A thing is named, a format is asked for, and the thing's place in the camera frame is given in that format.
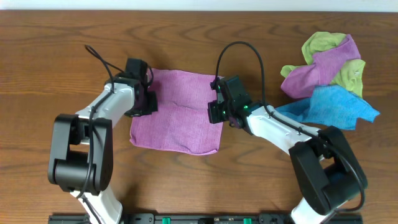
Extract purple cloth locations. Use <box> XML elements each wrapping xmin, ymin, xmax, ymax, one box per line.
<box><xmin>130</xmin><ymin>69</ymin><xmax>223</xmax><ymax>156</ymax></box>
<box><xmin>281</xmin><ymin>32</ymin><xmax>360</xmax><ymax>99</ymax></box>

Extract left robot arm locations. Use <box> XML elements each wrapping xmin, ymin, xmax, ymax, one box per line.
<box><xmin>47</xmin><ymin>78</ymin><xmax>157</xmax><ymax>223</ymax></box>

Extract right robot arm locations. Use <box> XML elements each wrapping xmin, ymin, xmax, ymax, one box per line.
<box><xmin>208</xmin><ymin>90</ymin><xmax>368</xmax><ymax>223</ymax></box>

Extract purple cloth in pile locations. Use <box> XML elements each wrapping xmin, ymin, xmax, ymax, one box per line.
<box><xmin>281</xmin><ymin>32</ymin><xmax>360</xmax><ymax>99</ymax></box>

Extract blue cloth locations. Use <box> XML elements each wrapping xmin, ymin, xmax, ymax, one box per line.
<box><xmin>276</xmin><ymin>85</ymin><xmax>380</xmax><ymax>130</ymax></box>

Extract green cloth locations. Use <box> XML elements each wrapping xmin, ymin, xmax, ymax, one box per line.
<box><xmin>280</xmin><ymin>34</ymin><xmax>366</xmax><ymax>96</ymax></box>

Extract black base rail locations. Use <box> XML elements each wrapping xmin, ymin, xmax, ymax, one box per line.
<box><xmin>48</xmin><ymin>213</ymin><xmax>363</xmax><ymax>224</ymax></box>

